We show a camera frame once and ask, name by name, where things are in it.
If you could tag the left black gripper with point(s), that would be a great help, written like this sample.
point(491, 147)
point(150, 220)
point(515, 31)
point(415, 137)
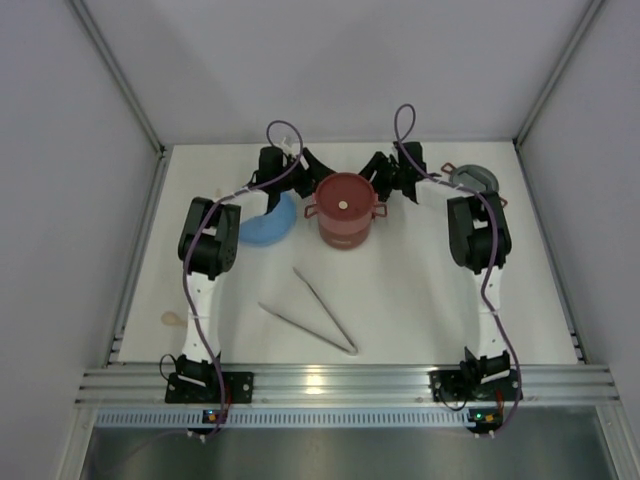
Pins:
point(305, 171)

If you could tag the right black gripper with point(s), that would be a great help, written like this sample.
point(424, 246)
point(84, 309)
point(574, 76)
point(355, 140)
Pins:
point(385, 170)

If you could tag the dark red lid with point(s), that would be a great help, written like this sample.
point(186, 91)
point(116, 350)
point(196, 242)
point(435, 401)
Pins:
point(345, 197)

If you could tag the pink lunch container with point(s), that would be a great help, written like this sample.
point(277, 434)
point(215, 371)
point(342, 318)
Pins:
point(345, 227)

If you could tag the dark red lunch container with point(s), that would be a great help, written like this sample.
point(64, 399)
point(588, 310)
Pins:
point(344, 241)

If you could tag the metal tongs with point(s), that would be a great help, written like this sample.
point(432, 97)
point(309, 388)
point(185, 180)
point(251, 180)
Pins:
point(307, 311)

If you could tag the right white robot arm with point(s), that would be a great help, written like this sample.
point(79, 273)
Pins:
point(479, 241)

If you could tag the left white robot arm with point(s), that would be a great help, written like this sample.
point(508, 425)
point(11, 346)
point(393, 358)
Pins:
point(208, 248)

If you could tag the blue plate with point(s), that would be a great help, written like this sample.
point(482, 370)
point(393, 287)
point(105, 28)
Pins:
point(270, 228)

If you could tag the grey top lid with clasps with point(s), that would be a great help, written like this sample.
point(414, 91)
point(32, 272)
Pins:
point(475, 177)

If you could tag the wooden spoon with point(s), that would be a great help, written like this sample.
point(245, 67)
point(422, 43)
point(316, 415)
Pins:
point(172, 319)

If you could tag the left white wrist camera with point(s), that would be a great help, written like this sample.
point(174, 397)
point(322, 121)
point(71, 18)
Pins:
point(286, 145)

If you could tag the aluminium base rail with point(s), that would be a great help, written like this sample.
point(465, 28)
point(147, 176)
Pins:
point(319, 396)

